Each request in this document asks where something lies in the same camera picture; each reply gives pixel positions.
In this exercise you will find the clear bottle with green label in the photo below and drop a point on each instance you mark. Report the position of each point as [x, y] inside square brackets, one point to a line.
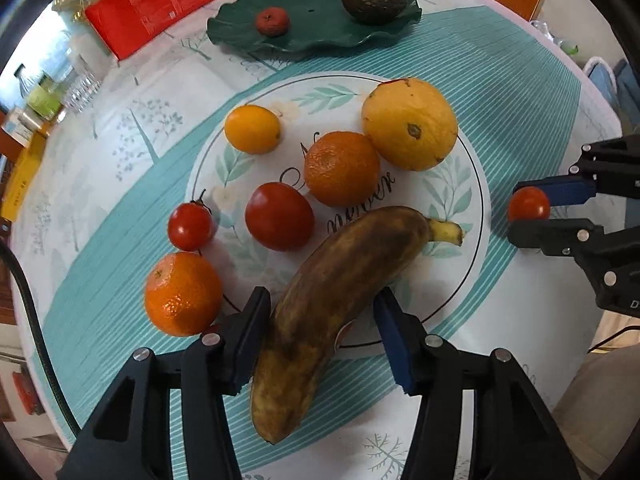
[42, 97]

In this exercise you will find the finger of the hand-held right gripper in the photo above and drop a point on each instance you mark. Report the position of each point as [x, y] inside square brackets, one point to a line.
[567, 191]
[550, 235]

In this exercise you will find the red pack of paper cups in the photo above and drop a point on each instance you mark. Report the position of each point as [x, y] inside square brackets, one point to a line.
[150, 5]

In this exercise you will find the person's leg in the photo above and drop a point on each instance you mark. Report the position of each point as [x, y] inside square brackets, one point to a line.
[600, 410]

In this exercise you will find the small red lychee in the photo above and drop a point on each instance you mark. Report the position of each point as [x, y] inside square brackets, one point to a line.
[272, 22]

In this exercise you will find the clear plastic bag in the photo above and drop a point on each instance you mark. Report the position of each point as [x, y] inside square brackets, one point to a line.
[555, 37]

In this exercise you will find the small red tomato with stem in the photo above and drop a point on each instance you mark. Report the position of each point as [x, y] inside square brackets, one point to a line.
[190, 227]

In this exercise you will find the green leaf-shaped plate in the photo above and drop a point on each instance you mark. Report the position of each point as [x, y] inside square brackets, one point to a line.
[310, 15]

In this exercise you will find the tree-print tablecloth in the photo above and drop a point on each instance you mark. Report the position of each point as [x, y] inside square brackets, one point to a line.
[125, 185]

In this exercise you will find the large yellow citrus fruit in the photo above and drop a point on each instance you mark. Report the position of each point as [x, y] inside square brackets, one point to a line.
[410, 120]

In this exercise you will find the clear drinking glass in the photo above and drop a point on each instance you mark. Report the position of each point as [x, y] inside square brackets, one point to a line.
[84, 85]

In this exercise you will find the yellow box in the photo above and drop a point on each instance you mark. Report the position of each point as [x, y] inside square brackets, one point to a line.
[22, 180]

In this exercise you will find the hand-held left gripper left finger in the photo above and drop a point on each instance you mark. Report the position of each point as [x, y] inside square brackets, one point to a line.
[250, 332]

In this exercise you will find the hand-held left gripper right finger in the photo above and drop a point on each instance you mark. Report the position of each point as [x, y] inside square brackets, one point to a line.
[395, 342]

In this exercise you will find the large red tomato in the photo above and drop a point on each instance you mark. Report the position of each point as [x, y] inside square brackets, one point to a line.
[279, 216]

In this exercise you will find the small yellow citrus fruit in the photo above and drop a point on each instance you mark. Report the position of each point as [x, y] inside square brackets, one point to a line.
[251, 129]

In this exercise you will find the orange mandarin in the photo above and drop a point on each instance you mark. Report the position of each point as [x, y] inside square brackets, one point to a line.
[182, 294]
[342, 169]

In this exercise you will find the overripe brown banana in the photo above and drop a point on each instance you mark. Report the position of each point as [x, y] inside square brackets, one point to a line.
[330, 300]

